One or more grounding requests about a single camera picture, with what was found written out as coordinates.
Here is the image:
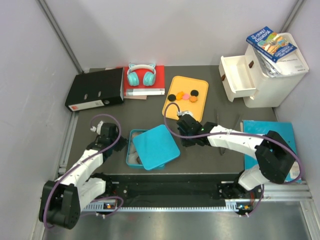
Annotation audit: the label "blue tin lid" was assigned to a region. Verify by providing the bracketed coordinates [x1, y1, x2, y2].
[133, 124, 181, 171]

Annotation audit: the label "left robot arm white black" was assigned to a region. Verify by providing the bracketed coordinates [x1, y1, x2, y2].
[38, 121, 128, 230]

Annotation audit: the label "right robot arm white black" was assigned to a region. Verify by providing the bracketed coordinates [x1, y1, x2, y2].
[177, 111, 296, 198]

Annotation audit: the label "orange flower cookie right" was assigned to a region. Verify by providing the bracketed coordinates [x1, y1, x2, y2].
[189, 95, 198, 103]

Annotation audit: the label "orange flower cookie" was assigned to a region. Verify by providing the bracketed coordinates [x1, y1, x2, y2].
[175, 91, 185, 101]
[189, 95, 198, 103]

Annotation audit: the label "pink cookie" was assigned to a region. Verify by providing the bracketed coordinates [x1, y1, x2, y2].
[182, 94, 190, 100]

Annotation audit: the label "orange flower cookie top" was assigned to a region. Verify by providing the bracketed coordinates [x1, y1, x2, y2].
[175, 91, 185, 101]

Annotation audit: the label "yellow tray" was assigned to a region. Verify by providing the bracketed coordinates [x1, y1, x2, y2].
[162, 76, 209, 122]

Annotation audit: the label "black cookie left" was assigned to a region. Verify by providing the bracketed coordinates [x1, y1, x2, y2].
[167, 94, 176, 102]

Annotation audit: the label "black cookie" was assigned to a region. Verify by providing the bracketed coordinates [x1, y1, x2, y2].
[190, 89, 199, 97]
[167, 94, 176, 102]

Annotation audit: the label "black cookie right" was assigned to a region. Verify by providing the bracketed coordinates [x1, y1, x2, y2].
[190, 89, 199, 97]

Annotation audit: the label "blue cookie tin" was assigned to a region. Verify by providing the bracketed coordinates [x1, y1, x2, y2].
[125, 128, 166, 171]

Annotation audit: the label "red book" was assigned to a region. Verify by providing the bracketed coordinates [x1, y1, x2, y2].
[123, 65, 165, 99]

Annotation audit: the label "teal cat ear headphones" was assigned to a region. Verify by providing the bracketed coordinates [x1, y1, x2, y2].
[126, 63, 157, 87]

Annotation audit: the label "white drawer cabinet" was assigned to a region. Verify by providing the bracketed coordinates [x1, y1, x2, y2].
[219, 33, 309, 108]

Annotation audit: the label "silver foil packet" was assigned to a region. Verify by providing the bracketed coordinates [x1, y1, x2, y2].
[253, 48, 282, 78]

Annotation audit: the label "blue folder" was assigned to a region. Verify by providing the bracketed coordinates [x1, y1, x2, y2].
[241, 120, 300, 182]

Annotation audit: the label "blue paperback book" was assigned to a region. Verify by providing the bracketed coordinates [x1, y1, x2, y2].
[246, 26, 298, 63]

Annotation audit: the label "black ring binder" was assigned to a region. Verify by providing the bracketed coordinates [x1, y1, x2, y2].
[65, 67, 125, 112]

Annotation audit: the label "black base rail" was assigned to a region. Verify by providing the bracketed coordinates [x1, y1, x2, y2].
[92, 173, 262, 201]

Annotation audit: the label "grey cable duct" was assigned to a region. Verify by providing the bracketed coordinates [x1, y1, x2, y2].
[79, 201, 241, 213]

